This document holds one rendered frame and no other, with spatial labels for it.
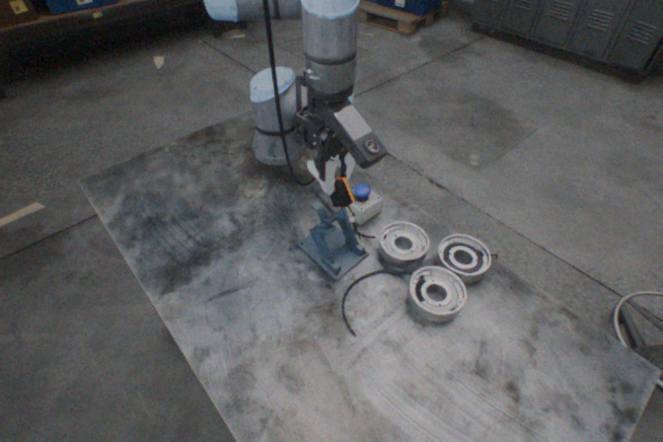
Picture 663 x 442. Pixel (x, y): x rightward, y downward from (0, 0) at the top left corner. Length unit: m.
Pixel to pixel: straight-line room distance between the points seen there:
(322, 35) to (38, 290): 1.86
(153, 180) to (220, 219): 0.25
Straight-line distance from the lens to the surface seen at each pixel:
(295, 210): 0.94
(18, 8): 3.83
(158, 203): 1.05
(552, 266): 2.09
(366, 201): 0.90
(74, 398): 1.80
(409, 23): 4.17
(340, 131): 0.58
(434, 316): 0.75
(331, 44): 0.54
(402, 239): 0.86
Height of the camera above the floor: 1.47
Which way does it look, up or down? 43 degrees down
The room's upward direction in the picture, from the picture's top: straight up
